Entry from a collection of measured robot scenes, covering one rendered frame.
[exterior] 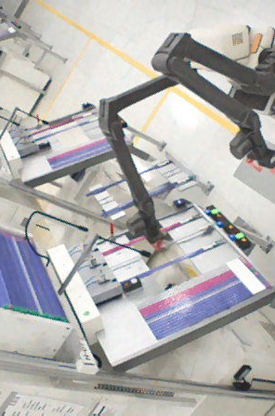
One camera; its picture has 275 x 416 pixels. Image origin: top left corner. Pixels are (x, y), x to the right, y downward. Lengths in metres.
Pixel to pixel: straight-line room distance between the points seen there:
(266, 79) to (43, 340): 1.16
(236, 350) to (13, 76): 4.93
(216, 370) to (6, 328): 1.01
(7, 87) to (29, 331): 5.01
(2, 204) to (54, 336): 1.37
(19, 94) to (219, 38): 4.96
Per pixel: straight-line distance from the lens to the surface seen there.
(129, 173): 1.93
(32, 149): 3.19
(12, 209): 2.98
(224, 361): 2.22
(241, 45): 1.78
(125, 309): 1.98
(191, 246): 2.20
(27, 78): 6.46
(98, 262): 2.10
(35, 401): 1.81
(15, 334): 1.69
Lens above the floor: 2.35
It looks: 36 degrees down
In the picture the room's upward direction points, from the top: 67 degrees counter-clockwise
